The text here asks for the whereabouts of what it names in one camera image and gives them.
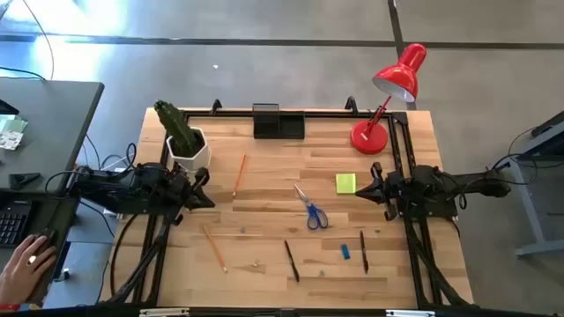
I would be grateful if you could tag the silver metal bracket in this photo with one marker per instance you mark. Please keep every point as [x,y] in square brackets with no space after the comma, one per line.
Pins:
[163,312]
[410,313]

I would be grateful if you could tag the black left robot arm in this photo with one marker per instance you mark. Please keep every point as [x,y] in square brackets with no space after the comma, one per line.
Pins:
[114,189]

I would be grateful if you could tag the black keyboard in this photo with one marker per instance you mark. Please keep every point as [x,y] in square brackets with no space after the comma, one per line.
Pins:
[13,224]

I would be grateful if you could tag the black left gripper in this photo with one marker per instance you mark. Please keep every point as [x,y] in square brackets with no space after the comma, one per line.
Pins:
[183,193]

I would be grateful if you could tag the pale paper sheets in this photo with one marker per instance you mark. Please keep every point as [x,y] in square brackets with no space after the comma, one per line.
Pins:
[11,132]

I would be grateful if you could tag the black mesh desk organizer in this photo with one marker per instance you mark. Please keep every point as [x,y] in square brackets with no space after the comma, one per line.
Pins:
[291,127]

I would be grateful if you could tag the blue eraser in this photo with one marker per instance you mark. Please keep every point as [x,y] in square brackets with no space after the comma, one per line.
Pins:
[345,252]

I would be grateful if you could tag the person's hand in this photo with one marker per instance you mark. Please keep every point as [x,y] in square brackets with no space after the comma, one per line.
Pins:
[26,273]

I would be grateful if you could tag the green cactus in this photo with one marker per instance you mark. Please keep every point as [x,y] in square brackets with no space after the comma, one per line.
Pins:
[176,123]

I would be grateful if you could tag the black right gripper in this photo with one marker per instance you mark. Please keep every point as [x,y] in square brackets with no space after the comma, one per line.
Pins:
[392,191]

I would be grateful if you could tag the black flat device corner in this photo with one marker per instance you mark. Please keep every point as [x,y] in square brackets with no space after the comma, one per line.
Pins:
[8,108]

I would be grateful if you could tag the grey office desk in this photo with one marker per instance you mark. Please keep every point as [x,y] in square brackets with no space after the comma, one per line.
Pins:
[53,132]

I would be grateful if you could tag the black wedge shaped object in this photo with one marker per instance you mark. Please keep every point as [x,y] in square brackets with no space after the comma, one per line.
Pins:
[22,179]

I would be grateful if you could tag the orange wooden pencil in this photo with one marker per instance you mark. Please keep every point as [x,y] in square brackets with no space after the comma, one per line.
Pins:
[239,174]
[214,248]

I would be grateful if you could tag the small black white object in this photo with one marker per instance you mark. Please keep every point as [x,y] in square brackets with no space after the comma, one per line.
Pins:
[64,275]

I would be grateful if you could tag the grey side table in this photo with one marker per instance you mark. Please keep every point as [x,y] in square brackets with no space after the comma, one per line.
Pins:
[526,207]

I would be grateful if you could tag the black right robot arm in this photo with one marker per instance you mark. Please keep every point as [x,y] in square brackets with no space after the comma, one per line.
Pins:
[440,187]

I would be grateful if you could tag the white hexagonal plant pot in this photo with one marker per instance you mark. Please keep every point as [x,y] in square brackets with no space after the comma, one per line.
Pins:
[194,164]

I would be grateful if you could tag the red desk lamp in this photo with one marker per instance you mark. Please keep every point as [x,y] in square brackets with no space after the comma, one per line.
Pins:
[369,137]

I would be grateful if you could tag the green sticky note pad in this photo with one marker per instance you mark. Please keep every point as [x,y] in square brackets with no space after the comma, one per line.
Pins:
[346,183]

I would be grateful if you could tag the black pen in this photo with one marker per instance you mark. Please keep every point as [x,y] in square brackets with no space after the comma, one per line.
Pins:
[291,260]
[364,252]

